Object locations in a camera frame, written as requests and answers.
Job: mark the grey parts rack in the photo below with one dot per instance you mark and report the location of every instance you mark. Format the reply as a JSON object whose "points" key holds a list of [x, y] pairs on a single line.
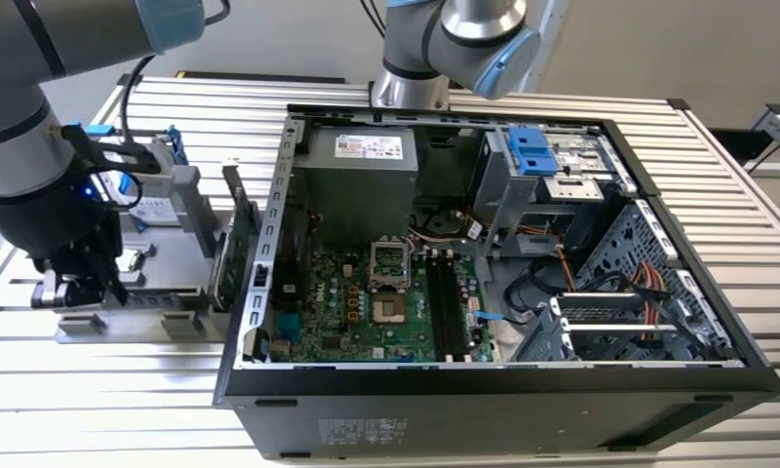
{"points": [[174, 273]]}

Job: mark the grey power supply unit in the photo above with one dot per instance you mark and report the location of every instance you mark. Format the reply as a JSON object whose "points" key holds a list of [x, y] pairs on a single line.
{"points": [[357, 195]]}

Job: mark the green motherboard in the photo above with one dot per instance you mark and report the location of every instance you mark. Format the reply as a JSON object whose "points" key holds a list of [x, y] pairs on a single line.
{"points": [[337, 336]]}

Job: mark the blue plastic bay latch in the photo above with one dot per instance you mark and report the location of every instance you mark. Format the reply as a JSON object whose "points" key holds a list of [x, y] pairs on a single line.
{"points": [[529, 153]]}

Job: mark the metal disk bay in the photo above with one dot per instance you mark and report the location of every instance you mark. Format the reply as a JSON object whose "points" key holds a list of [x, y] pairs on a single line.
{"points": [[597, 303]]}

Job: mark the hard disk in blue carrier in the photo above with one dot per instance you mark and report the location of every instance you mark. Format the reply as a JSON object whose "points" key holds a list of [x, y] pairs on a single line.
{"points": [[149, 209]]}

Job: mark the black round cooler fan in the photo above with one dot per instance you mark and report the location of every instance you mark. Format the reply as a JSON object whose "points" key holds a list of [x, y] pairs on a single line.
{"points": [[441, 223]]}

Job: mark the silver CPU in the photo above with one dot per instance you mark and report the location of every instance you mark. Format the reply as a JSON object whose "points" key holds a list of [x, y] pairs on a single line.
{"points": [[133, 261]]}

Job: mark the blue expansion slot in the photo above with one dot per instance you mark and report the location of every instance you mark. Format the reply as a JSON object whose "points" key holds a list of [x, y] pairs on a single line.
{"points": [[288, 325]]}

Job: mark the RAM memory stick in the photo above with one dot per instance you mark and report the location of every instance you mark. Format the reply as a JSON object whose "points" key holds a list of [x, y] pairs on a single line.
{"points": [[155, 300], [193, 294]]}

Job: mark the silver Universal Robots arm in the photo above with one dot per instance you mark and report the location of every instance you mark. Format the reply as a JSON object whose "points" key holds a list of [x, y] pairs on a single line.
{"points": [[429, 39]]}

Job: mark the black PC case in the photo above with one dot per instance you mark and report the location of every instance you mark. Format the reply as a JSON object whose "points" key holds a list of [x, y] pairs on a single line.
{"points": [[468, 419]]}

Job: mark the black RAM slot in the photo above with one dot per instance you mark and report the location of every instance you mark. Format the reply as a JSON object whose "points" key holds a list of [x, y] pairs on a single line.
{"points": [[437, 307], [453, 307], [445, 307]]}

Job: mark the CPU socket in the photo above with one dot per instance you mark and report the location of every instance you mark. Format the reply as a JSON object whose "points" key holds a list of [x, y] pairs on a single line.
{"points": [[389, 309]]}

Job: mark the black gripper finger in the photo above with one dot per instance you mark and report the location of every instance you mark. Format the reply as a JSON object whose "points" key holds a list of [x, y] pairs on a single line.
{"points": [[111, 278], [77, 292]]}

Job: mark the green graphics card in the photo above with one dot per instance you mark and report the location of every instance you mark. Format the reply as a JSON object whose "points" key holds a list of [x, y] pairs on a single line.
{"points": [[237, 258]]}

